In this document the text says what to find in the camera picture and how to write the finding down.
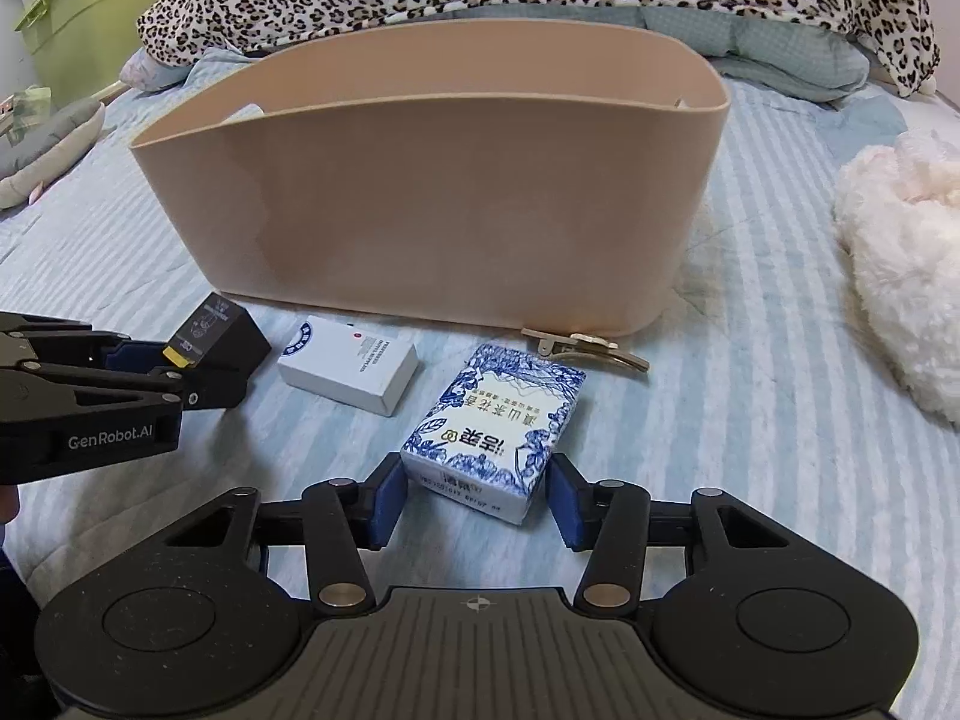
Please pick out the small black box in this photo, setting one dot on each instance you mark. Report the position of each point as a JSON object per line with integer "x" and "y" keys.
{"x": 225, "y": 330}

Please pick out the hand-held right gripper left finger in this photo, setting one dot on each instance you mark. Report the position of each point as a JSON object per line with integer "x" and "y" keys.
{"x": 387, "y": 501}

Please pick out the grey plush toy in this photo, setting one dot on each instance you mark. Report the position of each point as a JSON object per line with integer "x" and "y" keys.
{"x": 45, "y": 146}

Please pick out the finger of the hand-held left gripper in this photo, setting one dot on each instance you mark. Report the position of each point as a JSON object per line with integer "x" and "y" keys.
{"x": 214, "y": 390}
{"x": 142, "y": 354}

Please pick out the light blue pillow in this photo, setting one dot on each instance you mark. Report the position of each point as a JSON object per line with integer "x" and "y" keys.
{"x": 757, "y": 52}

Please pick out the white plush toy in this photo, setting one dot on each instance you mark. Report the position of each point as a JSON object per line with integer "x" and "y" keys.
{"x": 907, "y": 262}

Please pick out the metal hair clip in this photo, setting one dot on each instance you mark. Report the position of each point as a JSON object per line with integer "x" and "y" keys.
{"x": 589, "y": 349}

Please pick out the white box with blue emblem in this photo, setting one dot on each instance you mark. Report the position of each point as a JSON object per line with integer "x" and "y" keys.
{"x": 345, "y": 364}

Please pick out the green plastic bin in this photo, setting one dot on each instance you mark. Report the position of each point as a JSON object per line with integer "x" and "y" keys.
{"x": 112, "y": 7}

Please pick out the blue and white patterned box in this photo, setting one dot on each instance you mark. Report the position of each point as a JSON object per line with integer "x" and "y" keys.
{"x": 495, "y": 427}

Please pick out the blue striped bed sheet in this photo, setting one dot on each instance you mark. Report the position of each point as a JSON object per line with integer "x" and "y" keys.
{"x": 750, "y": 390}

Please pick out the white packet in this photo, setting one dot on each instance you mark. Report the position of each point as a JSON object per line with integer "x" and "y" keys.
{"x": 244, "y": 114}

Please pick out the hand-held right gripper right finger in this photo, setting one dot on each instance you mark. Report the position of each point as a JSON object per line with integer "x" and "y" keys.
{"x": 567, "y": 504}

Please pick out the beige storage basket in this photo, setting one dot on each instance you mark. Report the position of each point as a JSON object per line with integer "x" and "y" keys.
{"x": 450, "y": 217}

